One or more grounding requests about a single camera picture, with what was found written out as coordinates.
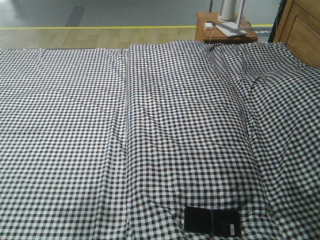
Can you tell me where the white cylindrical appliance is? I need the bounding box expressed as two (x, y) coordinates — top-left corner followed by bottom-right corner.
(217, 0), (237, 22)

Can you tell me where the white charger adapter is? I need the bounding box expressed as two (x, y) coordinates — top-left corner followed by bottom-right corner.
(204, 22), (214, 30)

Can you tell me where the black foldable phone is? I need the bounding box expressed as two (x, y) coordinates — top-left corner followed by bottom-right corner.
(184, 206), (242, 237)

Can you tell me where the wooden nightstand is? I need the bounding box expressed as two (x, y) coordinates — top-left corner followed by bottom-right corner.
(195, 12), (258, 44)

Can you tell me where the black white checkered bedsheet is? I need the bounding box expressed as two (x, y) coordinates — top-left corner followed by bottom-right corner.
(0, 40), (320, 240)

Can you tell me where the white desk lamp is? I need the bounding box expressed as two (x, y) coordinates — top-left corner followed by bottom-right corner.
(215, 0), (247, 38)

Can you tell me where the wooden headboard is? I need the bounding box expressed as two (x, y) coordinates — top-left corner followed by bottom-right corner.
(273, 0), (320, 67)

